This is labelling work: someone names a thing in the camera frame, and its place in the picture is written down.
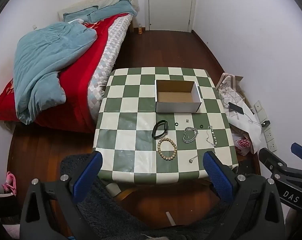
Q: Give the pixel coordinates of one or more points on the black charger plug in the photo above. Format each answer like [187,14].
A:
[265,124]

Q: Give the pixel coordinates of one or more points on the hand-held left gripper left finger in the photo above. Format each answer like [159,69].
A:
[88,172]

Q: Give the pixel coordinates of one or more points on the bed with red cover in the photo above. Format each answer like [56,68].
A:
[76,97]

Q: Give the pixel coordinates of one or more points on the white wall socket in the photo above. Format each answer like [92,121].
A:
[272,146]
[268,129]
[269,135]

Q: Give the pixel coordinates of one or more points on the light blue quilt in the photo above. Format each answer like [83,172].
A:
[46,60]

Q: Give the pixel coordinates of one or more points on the black wrist band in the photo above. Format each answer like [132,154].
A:
[156,131]

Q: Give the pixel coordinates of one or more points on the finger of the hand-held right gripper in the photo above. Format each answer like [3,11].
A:
[270,158]
[301,152]

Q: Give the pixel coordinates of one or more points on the black smartphone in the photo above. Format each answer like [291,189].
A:
[236,108]

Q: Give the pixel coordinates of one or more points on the white red printed plastic bag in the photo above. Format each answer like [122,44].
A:
[243,145]

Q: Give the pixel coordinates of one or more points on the white door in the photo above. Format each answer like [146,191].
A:
[172,5]

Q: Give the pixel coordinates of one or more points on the blank white wall plate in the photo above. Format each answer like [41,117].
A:
[262,117]
[258,106]

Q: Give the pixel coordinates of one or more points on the green white checkered tablecloth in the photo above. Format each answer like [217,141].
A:
[131,120]

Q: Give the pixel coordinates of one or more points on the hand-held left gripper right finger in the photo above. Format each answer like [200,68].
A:
[216,172]

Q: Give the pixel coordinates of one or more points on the light blue folded blanket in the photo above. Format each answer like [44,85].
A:
[116,8]

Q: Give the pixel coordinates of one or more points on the small white stick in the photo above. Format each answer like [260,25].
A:
[171,218]

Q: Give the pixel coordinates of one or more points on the small orange bottle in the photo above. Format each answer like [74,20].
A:
[140,30]

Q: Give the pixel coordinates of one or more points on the pink shoes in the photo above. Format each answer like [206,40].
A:
[10,183]

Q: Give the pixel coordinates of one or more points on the white patterned cloth bag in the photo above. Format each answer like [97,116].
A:
[227,87]

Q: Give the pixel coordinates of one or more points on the plain white cloth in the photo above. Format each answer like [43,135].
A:
[250,132]

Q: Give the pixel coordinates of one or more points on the light blue pillow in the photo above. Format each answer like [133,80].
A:
[78,13]

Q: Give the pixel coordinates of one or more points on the wooden bed frame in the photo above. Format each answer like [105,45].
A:
[91,1]

